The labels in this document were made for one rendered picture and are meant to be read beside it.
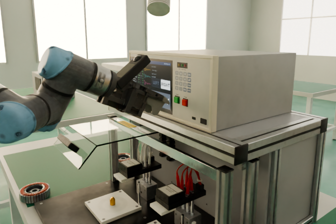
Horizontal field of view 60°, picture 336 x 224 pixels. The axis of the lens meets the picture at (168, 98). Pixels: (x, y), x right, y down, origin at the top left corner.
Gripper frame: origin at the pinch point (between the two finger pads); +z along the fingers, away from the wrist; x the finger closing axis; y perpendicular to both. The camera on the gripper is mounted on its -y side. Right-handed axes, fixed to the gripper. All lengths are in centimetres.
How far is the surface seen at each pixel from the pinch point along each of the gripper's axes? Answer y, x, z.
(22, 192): 50, -48, -13
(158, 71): -8.3, -9.7, 0.5
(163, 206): 29.5, 4.8, 8.9
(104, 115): 20, -153, 62
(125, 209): 39.5, -14.6, 11.0
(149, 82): -4.3, -15.4, 2.4
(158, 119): 6.2, -5.6, 4.1
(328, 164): -8, -70, 297
